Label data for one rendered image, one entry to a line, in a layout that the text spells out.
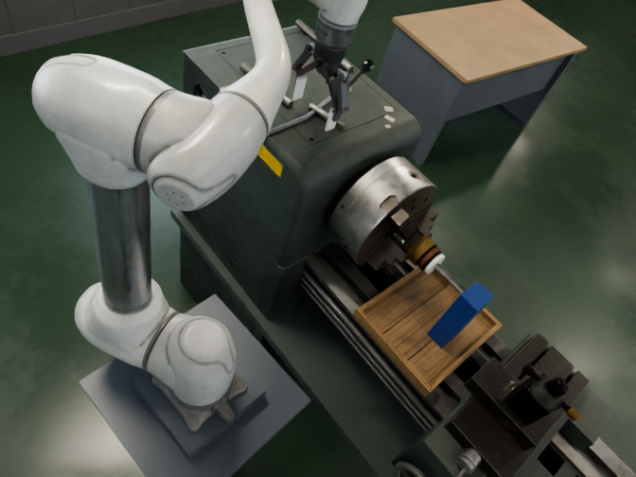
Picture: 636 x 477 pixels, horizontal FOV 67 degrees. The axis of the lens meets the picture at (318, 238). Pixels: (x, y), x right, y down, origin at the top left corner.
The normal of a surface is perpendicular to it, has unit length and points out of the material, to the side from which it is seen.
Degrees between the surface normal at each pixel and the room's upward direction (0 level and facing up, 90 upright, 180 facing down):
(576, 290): 0
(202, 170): 47
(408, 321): 0
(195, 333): 7
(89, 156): 92
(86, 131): 76
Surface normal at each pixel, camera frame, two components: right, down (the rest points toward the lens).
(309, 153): 0.22, -0.60
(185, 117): 0.31, -0.42
